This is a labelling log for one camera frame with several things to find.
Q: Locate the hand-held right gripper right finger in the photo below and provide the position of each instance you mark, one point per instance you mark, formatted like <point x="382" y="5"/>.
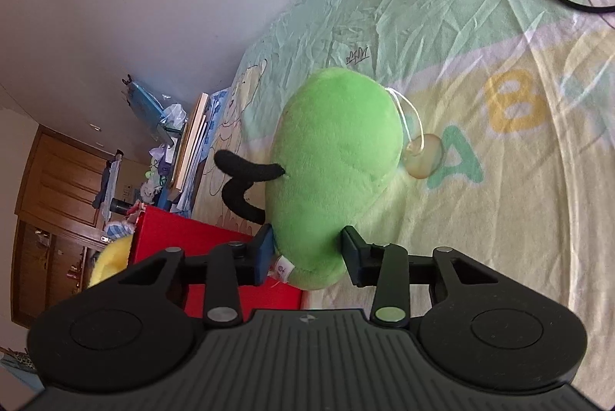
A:
<point x="353" y="257"/>

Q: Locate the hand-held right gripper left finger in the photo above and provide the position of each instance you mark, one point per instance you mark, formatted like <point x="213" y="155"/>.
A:
<point x="262" y="255"/>

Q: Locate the red cardboard box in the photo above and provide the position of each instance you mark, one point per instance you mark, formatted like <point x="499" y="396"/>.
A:
<point x="192" y="238"/>

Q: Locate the green plush toy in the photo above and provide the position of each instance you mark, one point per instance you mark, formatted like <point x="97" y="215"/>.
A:
<point x="336" y="142"/>

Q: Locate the yellow tiger plush toy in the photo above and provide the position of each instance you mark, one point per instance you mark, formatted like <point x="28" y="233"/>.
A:
<point x="110" y="262"/>

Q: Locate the blue patterned cloth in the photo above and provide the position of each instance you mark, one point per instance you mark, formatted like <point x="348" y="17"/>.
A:
<point x="221" y="118"/>

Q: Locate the white rabbit plush toy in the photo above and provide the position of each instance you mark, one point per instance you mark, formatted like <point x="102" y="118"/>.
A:
<point x="120" y="229"/>

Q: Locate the clear plastic bag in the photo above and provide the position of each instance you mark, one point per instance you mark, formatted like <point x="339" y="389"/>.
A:
<point x="174" y="120"/>

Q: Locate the blue plastic bag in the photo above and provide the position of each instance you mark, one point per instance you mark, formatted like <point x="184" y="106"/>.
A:
<point x="144" y="103"/>

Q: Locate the wooden cabinet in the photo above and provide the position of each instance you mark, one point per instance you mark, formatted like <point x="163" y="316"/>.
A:
<point x="53" y="209"/>

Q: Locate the green printed bed sheet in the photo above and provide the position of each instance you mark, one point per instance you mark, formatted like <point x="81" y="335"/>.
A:
<point x="480" y="31"/>

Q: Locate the brown patterned blanket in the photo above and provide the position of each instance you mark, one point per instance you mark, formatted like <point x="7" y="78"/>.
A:
<point x="17" y="360"/>

